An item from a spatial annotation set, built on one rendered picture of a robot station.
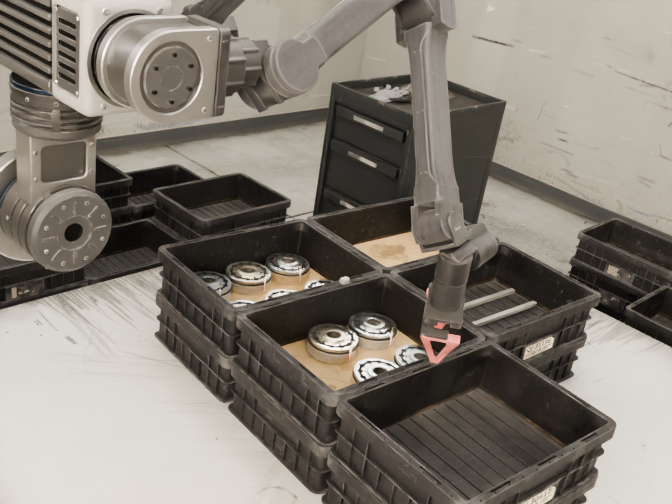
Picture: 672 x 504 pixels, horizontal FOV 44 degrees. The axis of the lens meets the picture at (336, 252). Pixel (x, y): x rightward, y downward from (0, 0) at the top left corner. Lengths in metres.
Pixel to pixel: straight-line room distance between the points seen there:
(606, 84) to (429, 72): 3.60
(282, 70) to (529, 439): 0.82
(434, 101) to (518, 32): 3.86
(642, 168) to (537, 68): 0.87
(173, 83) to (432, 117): 0.50
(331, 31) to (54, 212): 0.51
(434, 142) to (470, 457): 0.55
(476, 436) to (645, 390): 0.67
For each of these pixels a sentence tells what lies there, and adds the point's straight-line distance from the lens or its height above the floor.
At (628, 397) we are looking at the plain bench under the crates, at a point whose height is 0.70.
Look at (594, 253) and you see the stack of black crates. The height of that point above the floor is 0.54.
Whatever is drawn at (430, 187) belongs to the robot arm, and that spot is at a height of 1.26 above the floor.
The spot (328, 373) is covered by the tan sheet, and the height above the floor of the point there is 0.83.
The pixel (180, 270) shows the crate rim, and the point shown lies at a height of 0.92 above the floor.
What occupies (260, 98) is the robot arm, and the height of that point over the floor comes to 1.40.
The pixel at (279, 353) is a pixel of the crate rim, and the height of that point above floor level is 0.93.
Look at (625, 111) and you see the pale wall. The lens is 4.96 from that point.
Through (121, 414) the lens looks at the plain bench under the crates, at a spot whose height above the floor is 0.70.
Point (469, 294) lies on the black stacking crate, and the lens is 2.02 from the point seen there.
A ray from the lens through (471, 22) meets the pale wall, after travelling 5.47.
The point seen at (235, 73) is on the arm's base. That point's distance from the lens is 1.14.
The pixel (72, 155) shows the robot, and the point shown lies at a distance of 1.38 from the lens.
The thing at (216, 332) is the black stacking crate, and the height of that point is 0.85.
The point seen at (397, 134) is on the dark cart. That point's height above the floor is 0.80.
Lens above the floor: 1.74
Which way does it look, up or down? 26 degrees down
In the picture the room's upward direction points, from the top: 9 degrees clockwise
